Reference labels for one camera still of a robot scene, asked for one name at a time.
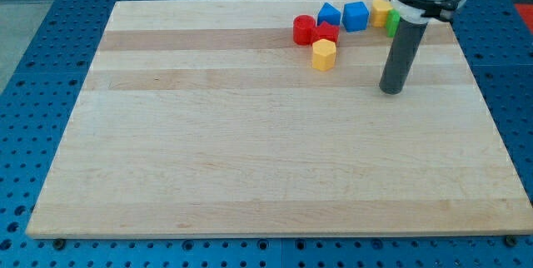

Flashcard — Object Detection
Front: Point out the yellow rounded block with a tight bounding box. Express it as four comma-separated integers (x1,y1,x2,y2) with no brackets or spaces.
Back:
369,0,393,27

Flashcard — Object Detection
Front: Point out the wooden board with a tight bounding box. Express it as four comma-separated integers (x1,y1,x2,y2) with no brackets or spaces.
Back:
26,0,532,239

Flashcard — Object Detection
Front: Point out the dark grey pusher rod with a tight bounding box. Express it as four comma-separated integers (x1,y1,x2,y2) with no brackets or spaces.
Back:
379,18,427,95

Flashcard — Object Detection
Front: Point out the yellow hexagon block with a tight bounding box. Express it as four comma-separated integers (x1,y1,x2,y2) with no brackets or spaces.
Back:
311,39,336,72

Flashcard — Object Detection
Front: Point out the green block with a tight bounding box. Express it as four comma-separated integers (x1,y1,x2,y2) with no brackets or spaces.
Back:
385,9,401,37

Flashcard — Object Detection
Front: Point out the blue pentagon block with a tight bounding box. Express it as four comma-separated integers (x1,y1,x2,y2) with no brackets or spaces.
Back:
316,2,341,26

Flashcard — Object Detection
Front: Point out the blue cube block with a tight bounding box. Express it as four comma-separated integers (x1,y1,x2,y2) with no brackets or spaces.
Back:
342,2,369,32

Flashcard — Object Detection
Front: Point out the red star block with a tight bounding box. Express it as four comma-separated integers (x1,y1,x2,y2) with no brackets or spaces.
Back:
310,21,340,45

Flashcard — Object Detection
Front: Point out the red cylinder block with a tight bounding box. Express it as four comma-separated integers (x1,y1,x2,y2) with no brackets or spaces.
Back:
292,15,316,46

